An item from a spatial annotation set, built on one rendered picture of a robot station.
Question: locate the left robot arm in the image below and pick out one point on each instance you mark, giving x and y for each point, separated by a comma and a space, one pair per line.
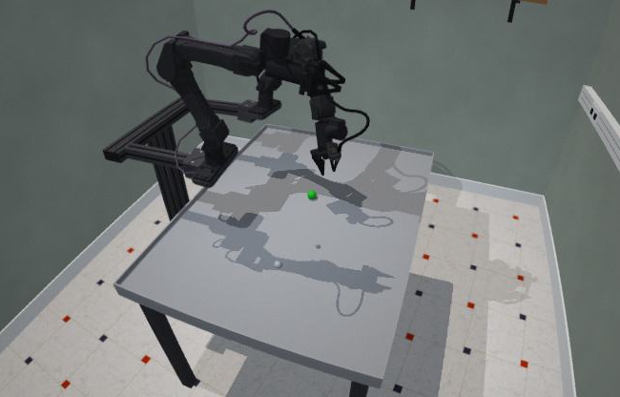
322, 108

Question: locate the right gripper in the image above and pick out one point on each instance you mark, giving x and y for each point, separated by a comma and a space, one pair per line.
311, 70

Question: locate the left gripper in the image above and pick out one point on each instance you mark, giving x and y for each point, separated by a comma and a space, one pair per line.
324, 145

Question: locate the grey table edge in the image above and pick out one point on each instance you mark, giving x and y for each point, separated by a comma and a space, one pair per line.
248, 337

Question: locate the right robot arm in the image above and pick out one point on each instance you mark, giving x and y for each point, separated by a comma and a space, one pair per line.
243, 60

